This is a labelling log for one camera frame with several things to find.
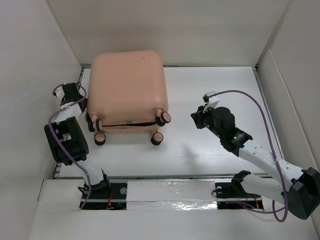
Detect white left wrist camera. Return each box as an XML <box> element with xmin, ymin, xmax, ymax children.
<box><xmin>54</xmin><ymin>85</ymin><xmax>65</xmax><ymax>104</ymax></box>

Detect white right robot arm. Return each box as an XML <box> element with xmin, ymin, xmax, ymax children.
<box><xmin>190</xmin><ymin>106</ymin><xmax>320</xmax><ymax>220</ymax></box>

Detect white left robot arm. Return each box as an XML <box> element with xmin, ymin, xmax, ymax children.
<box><xmin>44</xmin><ymin>82</ymin><xmax>112</xmax><ymax>199</ymax></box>

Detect white foam block with tape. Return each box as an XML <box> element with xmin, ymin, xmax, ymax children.
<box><xmin>126</xmin><ymin>179</ymin><xmax>218</xmax><ymax>211</ymax></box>

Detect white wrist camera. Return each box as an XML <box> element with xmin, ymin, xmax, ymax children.
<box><xmin>202</xmin><ymin>91</ymin><xmax>220</xmax><ymax>113</ymax></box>
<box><xmin>54</xmin><ymin>85</ymin><xmax>65</xmax><ymax>104</ymax></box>

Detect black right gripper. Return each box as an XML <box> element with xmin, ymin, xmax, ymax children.
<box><xmin>191</xmin><ymin>103</ymin><xmax>224</xmax><ymax>139</ymax></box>

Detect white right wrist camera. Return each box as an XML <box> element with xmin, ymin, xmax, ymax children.
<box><xmin>202</xmin><ymin>91</ymin><xmax>220</xmax><ymax>113</ymax></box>

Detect pink hard-shell suitcase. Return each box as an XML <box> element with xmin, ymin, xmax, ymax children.
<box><xmin>85</xmin><ymin>50</ymin><xmax>172</xmax><ymax>146</ymax></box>

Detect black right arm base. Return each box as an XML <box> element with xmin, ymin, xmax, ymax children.
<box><xmin>211</xmin><ymin>170</ymin><xmax>264</xmax><ymax>210</ymax></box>

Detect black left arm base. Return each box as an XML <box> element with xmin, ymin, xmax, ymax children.
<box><xmin>81</xmin><ymin>182</ymin><xmax>128</xmax><ymax>211</ymax></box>

